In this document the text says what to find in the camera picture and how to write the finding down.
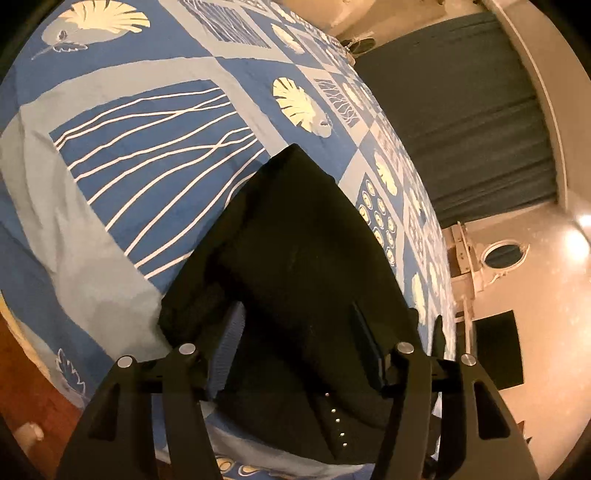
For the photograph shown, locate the white oval vanity mirror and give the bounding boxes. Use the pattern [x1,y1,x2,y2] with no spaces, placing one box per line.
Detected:
[481,239,531,276]

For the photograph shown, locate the white dressing table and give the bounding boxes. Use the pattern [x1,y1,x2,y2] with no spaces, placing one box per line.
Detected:
[443,222,484,300]

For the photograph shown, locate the dark green curtain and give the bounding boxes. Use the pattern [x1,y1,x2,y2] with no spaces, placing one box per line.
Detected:
[356,12,558,228]

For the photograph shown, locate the white tv stand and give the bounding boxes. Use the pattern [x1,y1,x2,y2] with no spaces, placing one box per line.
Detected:
[455,295,477,357]

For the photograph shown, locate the black pants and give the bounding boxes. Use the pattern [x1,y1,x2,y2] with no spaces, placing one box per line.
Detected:
[158,145,430,465]

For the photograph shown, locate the blue patterned bed sheet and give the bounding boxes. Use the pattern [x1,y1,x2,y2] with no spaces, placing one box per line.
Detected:
[1,1,455,479]

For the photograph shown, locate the black television screen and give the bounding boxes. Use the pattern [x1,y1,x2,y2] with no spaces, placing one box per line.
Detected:
[474,310,524,390]

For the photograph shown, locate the small white desk fan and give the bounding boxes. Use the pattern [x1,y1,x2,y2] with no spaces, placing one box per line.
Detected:
[341,36,377,58]

